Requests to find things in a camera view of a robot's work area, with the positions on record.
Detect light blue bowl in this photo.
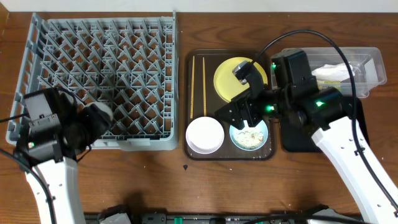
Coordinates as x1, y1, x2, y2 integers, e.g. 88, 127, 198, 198
229, 120, 269, 151

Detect rice food scraps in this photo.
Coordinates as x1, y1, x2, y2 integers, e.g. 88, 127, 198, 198
234, 131, 264, 150

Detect wooden chopstick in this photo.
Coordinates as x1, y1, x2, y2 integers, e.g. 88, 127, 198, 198
190, 56, 195, 119
202, 57, 207, 116

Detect white pink bowl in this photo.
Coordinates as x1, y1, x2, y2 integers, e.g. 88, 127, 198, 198
185, 116, 224, 154

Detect green orange snack wrapper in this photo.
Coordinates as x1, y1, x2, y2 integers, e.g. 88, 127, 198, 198
317, 80, 341, 91

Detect white napkin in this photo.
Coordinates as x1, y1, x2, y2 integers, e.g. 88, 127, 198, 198
312, 63, 350, 82

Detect white cup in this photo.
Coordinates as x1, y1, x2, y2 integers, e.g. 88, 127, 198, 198
83, 102, 113, 123

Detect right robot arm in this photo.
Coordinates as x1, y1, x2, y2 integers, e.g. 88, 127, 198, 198
215, 49, 397, 223

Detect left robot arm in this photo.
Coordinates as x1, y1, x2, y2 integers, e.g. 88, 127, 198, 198
14, 87, 113, 223

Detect yellow round plate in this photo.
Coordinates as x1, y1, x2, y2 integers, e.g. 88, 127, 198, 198
213, 57, 252, 103

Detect black rectangular tray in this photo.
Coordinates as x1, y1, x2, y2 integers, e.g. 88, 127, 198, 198
277, 96, 371, 154

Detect dark brown serving tray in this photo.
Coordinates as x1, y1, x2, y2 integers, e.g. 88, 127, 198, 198
184, 49, 277, 161

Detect clear plastic bin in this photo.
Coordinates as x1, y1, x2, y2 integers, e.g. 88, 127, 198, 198
303, 47, 387, 98

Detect grey plastic dish rack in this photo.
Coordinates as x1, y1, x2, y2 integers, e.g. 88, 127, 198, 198
6, 14, 178, 151

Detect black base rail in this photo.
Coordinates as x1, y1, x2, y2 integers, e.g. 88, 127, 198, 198
84, 205, 367, 224

